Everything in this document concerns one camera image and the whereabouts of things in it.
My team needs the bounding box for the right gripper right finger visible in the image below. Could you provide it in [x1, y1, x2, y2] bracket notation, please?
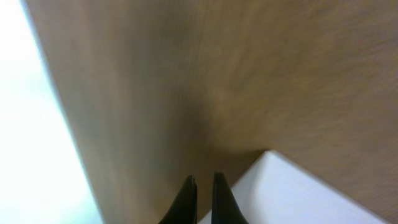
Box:
[211, 172, 248, 224]

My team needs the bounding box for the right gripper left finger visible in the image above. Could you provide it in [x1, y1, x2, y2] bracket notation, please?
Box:
[159, 175, 197, 224]

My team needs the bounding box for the white open cardboard box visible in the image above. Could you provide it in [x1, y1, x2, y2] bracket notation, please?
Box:
[231, 151, 385, 224]

